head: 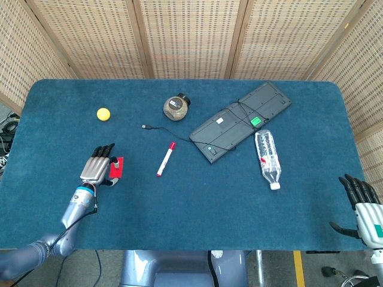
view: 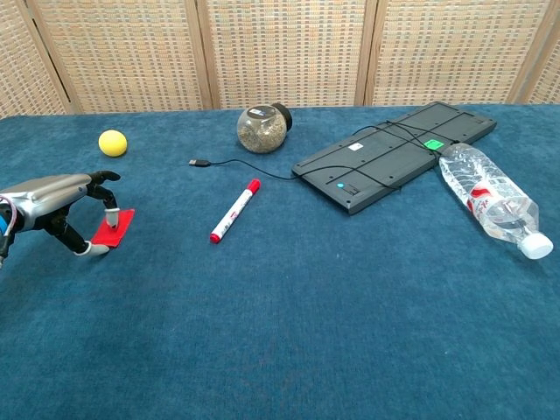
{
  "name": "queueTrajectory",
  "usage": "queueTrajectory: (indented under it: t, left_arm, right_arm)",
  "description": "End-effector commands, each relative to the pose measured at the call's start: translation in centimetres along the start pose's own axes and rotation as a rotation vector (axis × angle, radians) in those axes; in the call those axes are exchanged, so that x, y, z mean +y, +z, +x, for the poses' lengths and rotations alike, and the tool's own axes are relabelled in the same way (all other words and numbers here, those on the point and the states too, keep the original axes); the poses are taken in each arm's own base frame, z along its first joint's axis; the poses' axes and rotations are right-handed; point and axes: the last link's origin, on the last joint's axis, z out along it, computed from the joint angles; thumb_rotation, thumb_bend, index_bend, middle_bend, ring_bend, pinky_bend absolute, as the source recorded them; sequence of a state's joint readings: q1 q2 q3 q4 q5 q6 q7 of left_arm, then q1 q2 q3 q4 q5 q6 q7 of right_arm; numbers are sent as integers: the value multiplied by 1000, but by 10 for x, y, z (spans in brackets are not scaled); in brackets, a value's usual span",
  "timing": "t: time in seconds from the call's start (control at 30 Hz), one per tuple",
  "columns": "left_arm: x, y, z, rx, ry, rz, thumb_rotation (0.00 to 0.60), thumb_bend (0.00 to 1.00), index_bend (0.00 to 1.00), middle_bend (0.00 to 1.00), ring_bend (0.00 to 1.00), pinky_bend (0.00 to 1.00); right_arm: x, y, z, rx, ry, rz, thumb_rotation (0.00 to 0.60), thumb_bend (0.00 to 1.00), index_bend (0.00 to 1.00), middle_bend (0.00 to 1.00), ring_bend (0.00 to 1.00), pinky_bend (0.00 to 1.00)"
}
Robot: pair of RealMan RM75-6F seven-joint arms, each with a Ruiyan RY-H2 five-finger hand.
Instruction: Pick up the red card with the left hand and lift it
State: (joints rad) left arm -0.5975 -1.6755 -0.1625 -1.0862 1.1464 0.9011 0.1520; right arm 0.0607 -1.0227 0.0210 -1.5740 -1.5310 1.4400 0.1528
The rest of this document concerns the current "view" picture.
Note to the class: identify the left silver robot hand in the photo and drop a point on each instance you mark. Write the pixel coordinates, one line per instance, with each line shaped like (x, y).
(48, 197)

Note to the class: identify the red rectangular card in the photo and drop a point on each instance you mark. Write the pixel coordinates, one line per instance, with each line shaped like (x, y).
(121, 227)

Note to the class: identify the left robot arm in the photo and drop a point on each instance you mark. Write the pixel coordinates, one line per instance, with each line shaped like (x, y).
(4, 232)

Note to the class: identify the yellow foam ball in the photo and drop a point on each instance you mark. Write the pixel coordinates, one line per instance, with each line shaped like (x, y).
(113, 143)

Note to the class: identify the red whiteboard marker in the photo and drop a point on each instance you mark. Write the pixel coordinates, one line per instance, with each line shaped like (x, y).
(235, 210)

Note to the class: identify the round glass jar black lid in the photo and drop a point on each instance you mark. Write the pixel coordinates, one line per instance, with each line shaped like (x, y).
(261, 130)

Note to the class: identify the blue table cloth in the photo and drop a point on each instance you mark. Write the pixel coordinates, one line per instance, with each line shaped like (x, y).
(280, 284)

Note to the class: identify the woven folding screen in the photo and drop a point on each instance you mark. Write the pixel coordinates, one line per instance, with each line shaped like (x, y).
(280, 52)

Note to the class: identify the black computer keyboard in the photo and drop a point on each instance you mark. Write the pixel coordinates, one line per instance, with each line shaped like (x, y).
(394, 155)

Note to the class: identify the clear plastic water bottle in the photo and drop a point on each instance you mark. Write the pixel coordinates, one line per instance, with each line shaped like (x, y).
(490, 192)

